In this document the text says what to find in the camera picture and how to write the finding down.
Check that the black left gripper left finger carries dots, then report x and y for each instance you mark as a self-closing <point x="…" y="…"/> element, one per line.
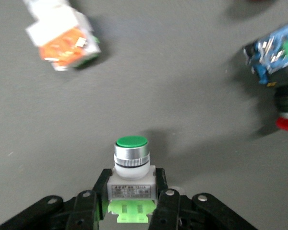
<point x="86" y="208"/>

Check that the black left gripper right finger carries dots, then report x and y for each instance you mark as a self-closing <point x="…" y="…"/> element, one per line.
<point x="166" y="208"/>

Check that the green button orange base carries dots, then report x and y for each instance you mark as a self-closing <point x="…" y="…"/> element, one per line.
<point x="62" y="36"/>

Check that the green button light-green base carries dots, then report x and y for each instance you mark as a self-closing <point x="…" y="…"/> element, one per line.
<point x="132" y="172"/>

